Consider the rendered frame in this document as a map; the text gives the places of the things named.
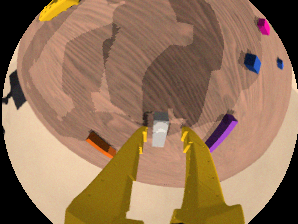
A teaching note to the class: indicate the orange rod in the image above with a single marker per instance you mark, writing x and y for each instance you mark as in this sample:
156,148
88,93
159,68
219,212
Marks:
100,145

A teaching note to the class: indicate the magenta rod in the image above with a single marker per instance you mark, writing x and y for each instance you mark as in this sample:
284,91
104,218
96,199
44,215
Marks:
263,26

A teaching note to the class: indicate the small blue cube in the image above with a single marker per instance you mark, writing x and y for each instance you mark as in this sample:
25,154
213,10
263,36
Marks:
252,62
280,64

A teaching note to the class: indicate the purple rod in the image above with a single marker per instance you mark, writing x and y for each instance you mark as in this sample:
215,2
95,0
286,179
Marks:
221,132

